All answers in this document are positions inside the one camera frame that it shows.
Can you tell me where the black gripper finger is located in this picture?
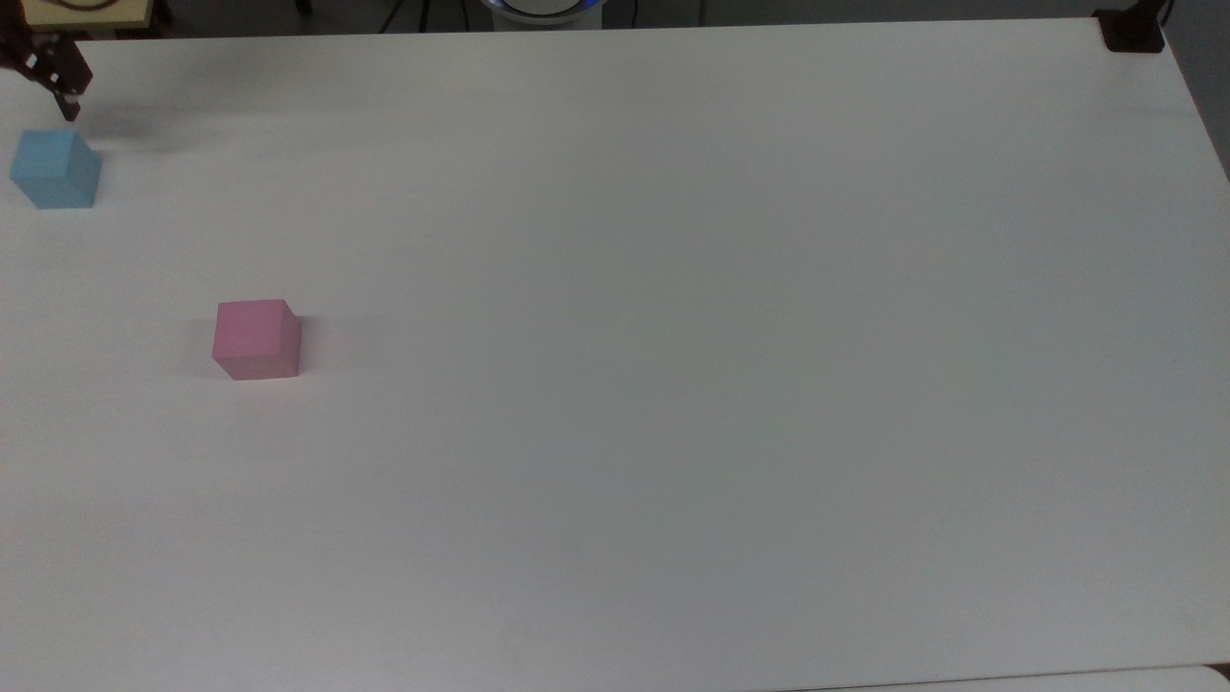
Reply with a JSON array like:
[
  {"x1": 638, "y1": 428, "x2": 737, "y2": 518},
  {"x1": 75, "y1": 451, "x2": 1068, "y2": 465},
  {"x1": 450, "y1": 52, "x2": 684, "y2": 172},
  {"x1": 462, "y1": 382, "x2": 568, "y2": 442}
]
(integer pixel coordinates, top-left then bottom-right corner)
[{"x1": 0, "y1": 29, "x2": 94, "y2": 123}]

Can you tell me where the blue cube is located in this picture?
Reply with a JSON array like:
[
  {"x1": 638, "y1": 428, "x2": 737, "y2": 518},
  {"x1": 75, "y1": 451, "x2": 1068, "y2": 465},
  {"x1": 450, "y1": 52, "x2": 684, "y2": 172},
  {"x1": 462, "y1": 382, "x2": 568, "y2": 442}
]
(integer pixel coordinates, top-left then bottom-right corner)
[{"x1": 10, "y1": 130, "x2": 103, "y2": 210}]

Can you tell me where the pink cube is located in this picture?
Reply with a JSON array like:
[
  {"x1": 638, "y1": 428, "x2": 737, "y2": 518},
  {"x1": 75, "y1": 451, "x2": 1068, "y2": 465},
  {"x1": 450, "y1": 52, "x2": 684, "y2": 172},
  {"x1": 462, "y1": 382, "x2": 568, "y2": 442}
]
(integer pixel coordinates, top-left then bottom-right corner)
[{"x1": 211, "y1": 298, "x2": 303, "y2": 382}]

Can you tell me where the yellow box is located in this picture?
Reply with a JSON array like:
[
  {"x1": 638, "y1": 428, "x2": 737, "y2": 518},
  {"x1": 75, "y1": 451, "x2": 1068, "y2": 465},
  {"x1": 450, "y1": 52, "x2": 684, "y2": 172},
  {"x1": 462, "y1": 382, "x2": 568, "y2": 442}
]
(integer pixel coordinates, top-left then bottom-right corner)
[{"x1": 19, "y1": 0, "x2": 155, "y2": 28}]

